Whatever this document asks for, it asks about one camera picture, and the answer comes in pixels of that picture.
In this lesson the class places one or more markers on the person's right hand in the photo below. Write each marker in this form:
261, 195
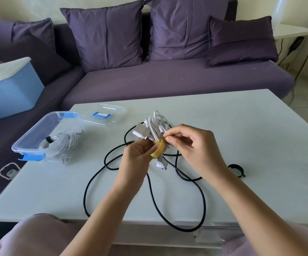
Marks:
199, 149

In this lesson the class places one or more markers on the person's left hand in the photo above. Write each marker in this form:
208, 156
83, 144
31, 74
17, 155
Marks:
134, 165

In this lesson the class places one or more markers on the person's left thumb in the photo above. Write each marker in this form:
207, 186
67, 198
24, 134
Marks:
149, 143

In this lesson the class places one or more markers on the person's right thumb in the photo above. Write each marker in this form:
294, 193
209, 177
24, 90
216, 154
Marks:
175, 138

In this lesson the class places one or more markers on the person's left forearm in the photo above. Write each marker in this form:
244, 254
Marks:
103, 223

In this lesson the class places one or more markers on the person's right forearm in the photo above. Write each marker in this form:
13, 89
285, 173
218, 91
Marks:
255, 215

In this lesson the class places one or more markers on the clear lid with blue clip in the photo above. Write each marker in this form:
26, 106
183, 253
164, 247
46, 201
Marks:
112, 109

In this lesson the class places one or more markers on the purple sofa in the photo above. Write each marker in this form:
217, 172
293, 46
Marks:
183, 77

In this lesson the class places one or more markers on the white plug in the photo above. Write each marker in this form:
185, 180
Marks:
66, 160

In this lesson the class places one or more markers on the large purple cushion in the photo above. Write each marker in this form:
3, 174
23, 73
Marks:
106, 37
183, 26

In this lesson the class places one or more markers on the small purple cushion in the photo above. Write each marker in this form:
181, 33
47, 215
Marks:
239, 39

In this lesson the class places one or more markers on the clear container with blue clips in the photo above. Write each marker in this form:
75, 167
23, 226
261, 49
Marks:
31, 135

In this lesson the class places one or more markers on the blue storage box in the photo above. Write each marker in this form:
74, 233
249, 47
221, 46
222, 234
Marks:
12, 95

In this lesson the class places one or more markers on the dark purple cushion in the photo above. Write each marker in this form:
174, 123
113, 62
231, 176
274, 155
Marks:
39, 47

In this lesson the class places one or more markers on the pink trousers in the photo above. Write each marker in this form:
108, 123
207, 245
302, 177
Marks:
31, 237

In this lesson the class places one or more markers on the black power adapter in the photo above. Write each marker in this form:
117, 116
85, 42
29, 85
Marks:
296, 44

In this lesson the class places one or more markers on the white side table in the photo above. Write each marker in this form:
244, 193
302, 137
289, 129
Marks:
292, 30

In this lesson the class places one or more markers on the white storage box lid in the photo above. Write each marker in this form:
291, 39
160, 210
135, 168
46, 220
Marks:
4, 70

